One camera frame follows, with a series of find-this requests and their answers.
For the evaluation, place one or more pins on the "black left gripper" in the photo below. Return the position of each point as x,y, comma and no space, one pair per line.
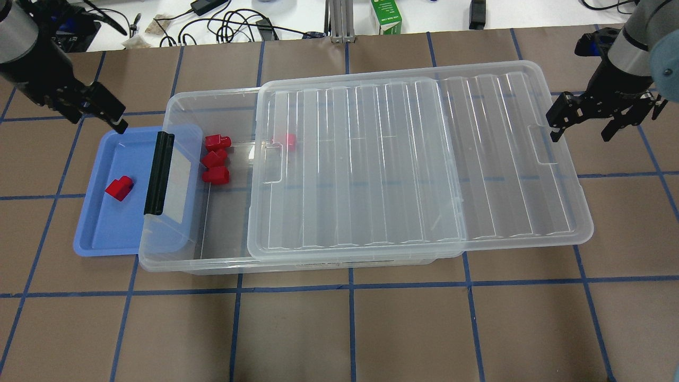
43,75

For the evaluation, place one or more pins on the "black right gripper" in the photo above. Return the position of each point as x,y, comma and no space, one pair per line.
621,83

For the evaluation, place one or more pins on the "red block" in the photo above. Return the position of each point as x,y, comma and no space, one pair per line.
217,142
216,158
120,188
216,175

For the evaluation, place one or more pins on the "clear plastic box lid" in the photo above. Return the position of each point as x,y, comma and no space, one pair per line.
412,162

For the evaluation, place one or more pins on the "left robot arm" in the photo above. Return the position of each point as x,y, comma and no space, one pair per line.
23,24

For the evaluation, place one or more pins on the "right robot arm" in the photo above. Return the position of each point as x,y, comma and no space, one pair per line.
646,45

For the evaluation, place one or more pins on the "clear plastic storage box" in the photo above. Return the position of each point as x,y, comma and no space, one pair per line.
221,245

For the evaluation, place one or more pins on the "red block box centre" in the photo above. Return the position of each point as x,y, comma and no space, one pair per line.
288,141

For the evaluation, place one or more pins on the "blue plastic tray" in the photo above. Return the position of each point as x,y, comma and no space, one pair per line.
114,220

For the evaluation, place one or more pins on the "black power adapter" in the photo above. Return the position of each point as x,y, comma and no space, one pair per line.
202,7

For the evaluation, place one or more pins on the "black device on desk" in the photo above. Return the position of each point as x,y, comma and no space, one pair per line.
477,14

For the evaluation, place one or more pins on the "green white carton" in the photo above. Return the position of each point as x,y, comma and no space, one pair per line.
387,17

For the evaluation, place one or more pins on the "black box latch handle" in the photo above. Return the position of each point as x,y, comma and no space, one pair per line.
156,192

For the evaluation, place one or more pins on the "aluminium frame post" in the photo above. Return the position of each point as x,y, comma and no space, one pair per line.
339,21

